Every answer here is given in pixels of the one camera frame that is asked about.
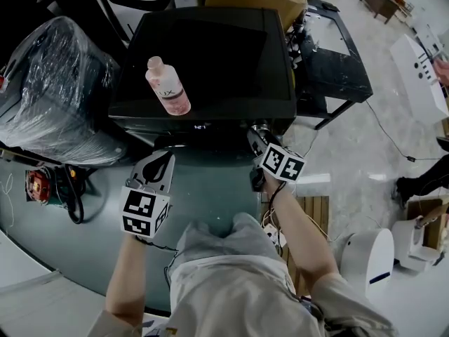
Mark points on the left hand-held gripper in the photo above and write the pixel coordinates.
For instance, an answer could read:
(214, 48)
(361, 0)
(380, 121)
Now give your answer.
(138, 205)

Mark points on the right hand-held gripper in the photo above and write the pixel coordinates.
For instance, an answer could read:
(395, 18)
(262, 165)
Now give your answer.
(280, 161)

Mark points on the person's left forearm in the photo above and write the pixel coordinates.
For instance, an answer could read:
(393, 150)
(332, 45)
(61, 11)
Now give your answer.
(129, 279)

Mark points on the person's right forearm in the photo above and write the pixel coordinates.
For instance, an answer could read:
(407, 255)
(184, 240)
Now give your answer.
(301, 237)

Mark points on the white power strip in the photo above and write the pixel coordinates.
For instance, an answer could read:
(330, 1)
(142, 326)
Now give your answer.
(273, 234)

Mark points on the pink liquid bottle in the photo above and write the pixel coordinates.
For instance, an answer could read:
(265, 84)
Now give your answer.
(168, 86)

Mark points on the person's grey trousers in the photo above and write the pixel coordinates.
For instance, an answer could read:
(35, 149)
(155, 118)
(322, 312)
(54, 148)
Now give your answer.
(228, 244)

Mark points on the black metal table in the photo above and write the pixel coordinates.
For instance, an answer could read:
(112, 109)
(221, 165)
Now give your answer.
(333, 69)

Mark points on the red electrical device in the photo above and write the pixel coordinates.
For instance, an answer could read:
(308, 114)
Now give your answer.
(36, 186)

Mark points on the plastic-wrapped appliance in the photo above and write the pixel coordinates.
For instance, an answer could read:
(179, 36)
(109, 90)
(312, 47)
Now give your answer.
(56, 93)

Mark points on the white rounded appliance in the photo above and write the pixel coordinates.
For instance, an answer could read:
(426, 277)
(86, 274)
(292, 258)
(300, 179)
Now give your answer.
(368, 262)

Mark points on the person's light shirt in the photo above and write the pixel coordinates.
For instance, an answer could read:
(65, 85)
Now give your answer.
(245, 304)

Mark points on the white counter with black marks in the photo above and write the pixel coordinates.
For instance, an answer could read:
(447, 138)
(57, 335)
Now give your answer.
(417, 79)

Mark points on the open cardboard box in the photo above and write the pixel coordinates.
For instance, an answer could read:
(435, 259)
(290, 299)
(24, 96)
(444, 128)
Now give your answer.
(433, 216)

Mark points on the clear bottle with red label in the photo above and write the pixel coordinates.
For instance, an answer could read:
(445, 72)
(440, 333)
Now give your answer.
(2, 83)

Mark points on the white flat board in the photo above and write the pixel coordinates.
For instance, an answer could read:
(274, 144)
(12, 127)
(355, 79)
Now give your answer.
(35, 300)

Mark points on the wooden table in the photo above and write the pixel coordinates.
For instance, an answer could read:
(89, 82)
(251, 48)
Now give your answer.
(384, 0)

